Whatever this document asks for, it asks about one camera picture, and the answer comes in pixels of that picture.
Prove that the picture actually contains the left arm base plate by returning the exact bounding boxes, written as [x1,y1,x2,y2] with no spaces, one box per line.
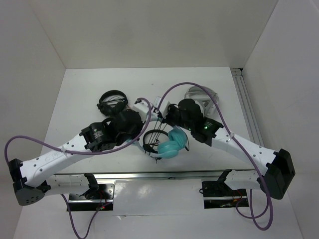
[68,181,115,212]

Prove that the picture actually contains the teal cat-ear headphones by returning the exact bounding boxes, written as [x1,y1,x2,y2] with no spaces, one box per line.
[132,126,189,159]

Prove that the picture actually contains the aluminium mounting rail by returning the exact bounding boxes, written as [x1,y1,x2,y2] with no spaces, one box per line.
[52,169,257,185]

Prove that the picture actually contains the thin black headphone cable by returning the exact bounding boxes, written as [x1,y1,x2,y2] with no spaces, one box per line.
[147,117,167,147]

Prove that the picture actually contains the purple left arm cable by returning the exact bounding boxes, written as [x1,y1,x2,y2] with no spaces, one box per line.
[4,97,153,239]

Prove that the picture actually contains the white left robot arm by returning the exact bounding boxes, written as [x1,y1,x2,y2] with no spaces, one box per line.
[7,110,151,206]

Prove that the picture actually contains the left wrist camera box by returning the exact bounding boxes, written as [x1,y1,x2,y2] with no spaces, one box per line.
[132,101,158,121]

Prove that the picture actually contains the black bulky headset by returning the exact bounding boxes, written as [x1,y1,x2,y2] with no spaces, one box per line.
[97,90,128,117]

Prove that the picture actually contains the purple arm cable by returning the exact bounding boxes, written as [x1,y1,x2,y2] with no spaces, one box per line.
[4,97,153,239]
[157,82,275,229]

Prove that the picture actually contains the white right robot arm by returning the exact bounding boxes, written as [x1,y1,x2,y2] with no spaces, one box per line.
[159,99,295,200]

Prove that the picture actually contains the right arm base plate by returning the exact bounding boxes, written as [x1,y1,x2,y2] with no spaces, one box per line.
[199,181,249,209]

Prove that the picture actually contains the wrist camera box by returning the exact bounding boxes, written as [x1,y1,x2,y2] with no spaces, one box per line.
[132,101,158,121]
[154,96,171,119]

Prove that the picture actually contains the white grey gaming headset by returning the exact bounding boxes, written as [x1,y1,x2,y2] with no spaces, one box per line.
[184,86,219,118]

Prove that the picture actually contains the small black on-ear headphones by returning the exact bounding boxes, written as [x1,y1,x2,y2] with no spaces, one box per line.
[143,129,168,163]

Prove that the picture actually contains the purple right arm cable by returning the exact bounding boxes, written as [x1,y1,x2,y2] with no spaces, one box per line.
[157,82,275,229]

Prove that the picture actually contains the aluminium side rail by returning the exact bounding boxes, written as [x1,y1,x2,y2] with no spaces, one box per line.
[230,68,264,147]

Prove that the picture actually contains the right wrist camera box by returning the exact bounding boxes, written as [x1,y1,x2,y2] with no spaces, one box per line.
[154,96,171,119]

